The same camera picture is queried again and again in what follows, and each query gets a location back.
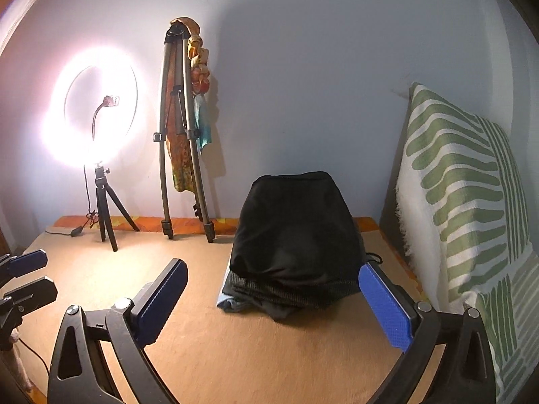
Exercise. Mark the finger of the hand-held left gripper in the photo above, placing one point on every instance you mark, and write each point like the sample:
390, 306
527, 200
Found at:
29, 292
29, 259

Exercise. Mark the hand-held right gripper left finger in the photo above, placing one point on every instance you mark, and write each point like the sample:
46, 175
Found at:
166, 294

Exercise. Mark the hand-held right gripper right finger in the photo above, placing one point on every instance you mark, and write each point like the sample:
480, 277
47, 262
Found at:
385, 307

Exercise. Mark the black pants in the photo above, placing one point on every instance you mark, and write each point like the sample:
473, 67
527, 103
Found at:
294, 227

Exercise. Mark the grey checked pants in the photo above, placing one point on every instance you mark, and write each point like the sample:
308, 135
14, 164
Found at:
286, 303

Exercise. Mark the light blue cloth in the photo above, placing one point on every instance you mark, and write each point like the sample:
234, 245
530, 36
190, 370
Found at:
225, 303

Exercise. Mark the orange floral cloth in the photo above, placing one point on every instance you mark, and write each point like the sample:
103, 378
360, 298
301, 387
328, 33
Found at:
181, 168

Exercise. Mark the large grey tripod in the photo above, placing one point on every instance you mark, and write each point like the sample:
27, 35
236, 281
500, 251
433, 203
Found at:
161, 155

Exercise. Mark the green striped white pillow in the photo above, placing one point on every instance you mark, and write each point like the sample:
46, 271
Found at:
454, 185

